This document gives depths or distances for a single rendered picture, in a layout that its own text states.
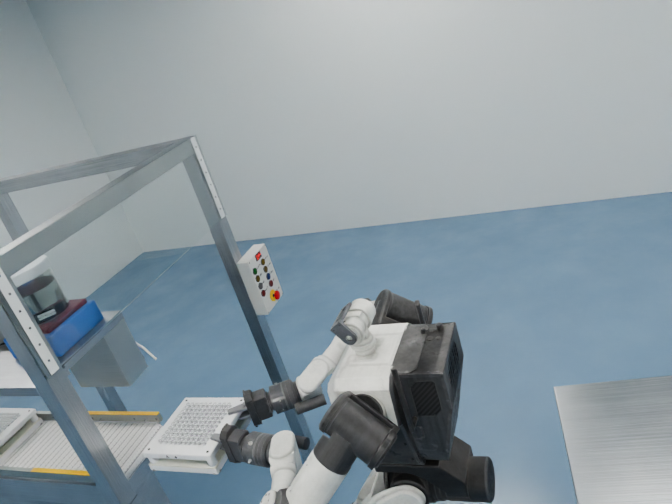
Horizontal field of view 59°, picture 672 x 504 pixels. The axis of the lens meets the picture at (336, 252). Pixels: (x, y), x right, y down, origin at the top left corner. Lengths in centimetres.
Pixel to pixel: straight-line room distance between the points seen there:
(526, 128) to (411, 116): 91
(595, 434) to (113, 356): 143
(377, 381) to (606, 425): 66
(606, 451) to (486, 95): 358
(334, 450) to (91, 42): 545
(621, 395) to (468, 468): 48
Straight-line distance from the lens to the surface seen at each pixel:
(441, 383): 135
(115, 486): 199
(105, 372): 211
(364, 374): 139
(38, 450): 249
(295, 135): 542
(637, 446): 170
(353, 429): 129
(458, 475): 162
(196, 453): 182
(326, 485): 135
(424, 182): 519
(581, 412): 179
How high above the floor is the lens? 209
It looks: 24 degrees down
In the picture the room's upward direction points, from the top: 18 degrees counter-clockwise
